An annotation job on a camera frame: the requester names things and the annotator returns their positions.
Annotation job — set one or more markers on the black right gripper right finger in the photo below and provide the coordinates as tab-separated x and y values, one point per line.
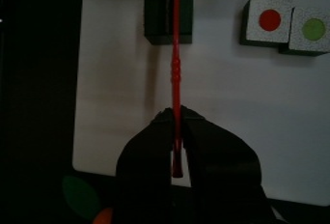
224	176

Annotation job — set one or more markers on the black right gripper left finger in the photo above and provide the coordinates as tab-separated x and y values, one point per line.
144	176

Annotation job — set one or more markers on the red plastic toy knife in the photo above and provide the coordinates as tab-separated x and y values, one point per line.
176	73

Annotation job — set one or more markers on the black toy sushi piece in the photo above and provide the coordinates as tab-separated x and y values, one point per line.
188	18
154	18

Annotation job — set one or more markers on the toy sushi piece red centre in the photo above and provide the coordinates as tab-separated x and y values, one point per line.
271	20

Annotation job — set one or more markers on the toy sushi piece green centre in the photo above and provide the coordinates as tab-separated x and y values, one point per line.
313	30

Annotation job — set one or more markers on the orange round toy piece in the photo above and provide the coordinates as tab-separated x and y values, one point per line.
104	217

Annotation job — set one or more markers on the green oval toy piece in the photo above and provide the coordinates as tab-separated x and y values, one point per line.
81	197

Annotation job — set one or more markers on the white cutting board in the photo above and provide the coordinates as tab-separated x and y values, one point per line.
259	121

